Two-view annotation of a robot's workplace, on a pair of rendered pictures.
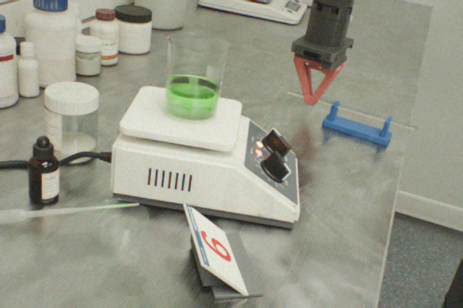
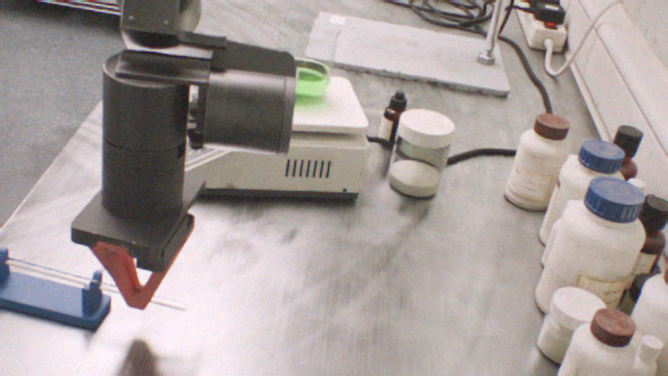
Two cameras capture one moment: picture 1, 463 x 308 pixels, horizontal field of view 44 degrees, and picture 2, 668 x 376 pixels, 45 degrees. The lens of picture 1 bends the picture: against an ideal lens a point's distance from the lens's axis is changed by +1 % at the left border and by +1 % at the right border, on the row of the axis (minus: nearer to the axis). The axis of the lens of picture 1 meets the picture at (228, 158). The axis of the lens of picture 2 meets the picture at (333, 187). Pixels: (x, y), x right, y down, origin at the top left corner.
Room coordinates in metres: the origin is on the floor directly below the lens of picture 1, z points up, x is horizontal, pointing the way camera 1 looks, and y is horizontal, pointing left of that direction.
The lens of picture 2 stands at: (1.32, -0.12, 1.20)
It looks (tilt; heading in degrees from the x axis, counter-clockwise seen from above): 31 degrees down; 164
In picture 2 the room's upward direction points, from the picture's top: 10 degrees clockwise
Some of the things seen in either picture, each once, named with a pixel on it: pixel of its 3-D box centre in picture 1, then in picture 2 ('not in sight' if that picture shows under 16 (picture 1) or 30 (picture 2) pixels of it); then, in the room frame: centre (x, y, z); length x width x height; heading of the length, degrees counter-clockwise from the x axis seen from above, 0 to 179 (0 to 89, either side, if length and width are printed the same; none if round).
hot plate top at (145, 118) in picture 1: (184, 116); (303, 100); (0.56, 0.05, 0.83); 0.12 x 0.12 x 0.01; 0
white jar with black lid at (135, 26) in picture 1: (132, 29); not in sight; (1.00, 0.21, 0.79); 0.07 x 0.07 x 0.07
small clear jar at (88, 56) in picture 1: (87, 56); (571, 327); (0.85, 0.25, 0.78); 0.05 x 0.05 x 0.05
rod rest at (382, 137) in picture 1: (359, 121); (45, 285); (0.78, -0.18, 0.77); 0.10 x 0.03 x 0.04; 68
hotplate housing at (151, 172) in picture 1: (203, 155); (273, 136); (0.56, 0.03, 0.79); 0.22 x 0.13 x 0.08; 90
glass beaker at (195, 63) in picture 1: (193, 80); (303, 63); (0.56, 0.05, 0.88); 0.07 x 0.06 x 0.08; 5
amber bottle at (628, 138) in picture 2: not in sight; (613, 175); (0.64, 0.39, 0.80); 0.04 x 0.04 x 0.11
